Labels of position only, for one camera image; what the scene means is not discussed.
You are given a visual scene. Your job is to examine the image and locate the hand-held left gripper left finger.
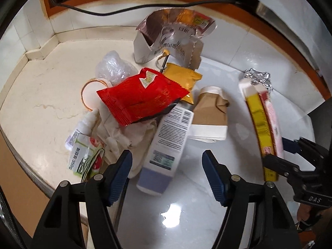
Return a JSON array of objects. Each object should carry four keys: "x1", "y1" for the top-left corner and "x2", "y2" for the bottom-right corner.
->
[{"x1": 31, "y1": 149, "x2": 133, "y2": 249}]

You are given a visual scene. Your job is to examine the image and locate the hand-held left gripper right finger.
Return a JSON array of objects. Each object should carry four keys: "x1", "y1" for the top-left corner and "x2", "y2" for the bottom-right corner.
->
[{"x1": 202, "y1": 150, "x2": 299, "y2": 249}]

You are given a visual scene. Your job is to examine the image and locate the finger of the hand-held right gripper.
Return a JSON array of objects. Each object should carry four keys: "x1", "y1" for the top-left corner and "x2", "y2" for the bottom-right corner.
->
[
  {"x1": 262, "y1": 154, "x2": 303, "y2": 181},
  {"x1": 282, "y1": 136, "x2": 325, "y2": 167}
]

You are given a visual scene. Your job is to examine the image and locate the yellow pink packet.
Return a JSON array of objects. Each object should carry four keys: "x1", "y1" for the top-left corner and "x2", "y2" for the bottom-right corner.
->
[{"x1": 239, "y1": 79, "x2": 284, "y2": 182}]

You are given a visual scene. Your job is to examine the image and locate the small white dropper bottle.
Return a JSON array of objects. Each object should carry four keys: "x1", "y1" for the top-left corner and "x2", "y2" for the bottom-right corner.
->
[{"x1": 65, "y1": 107, "x2": 101, "y2": 149}]

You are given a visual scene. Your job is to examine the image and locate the red snack packet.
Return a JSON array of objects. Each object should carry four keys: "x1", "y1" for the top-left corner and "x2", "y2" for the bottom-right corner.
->
[{"x1": 96, "y1": 67, "x2": 189, "y2": 127}]

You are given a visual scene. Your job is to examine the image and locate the person's right hand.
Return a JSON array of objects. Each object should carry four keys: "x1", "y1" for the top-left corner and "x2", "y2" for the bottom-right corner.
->
[{"x1": 296, "y1": 203, "x2": 319, "y2": 232}]

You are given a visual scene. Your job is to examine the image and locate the crumpled white tissue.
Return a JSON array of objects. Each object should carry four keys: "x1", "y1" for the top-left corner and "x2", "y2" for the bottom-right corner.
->
[{"x1": 97, "y1": 106, "x2": 160, "y2": 178}]

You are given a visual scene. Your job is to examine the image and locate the green white packet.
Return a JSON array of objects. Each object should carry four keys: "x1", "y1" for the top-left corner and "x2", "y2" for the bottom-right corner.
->
[{"x1": 68, "y1": 132, "x2": 107, "y2": 182}]

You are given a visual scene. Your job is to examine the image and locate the white bottle with lavender cap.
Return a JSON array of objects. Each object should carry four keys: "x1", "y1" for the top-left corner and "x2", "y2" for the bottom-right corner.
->
[{"x1": 137, "y1": 103, "x2": 194, "y2": 196}]

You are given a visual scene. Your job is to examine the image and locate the brown white paper carton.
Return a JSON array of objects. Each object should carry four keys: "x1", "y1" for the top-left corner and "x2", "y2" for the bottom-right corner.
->
[{"x1": 188, "y1": 85, "x2": 230, "y2": 143}]

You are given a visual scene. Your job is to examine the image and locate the aluminium foil ball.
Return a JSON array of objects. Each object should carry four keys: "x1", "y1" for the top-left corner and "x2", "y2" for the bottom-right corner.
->
[{"x1": 244, "y1": 68, "x2": 274, "y2": 92}]

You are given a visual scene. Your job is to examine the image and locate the yellow snack packet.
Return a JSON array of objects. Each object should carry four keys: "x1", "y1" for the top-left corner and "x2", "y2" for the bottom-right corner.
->
[{"x1": 162, "y1": 63, "x2": 203, "y2": 105}]

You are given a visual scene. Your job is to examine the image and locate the crumpled clear plastic bag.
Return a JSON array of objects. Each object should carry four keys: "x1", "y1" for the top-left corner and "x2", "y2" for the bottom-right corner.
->
[{"x1": 95, "y1": 50, "x2": 139, "y2": 87}]

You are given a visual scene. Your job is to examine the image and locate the silver foil carton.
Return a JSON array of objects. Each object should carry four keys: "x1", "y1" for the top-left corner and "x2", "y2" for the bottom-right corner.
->
[{"x1": 133, "y1": 8, "x2": 217, "y2": 72}]

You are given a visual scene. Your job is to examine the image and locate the black cable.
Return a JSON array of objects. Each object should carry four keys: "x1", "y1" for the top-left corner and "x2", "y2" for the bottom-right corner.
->
[{"x1": 53, "y1": 0, "x2": 243, "y2": 16}]

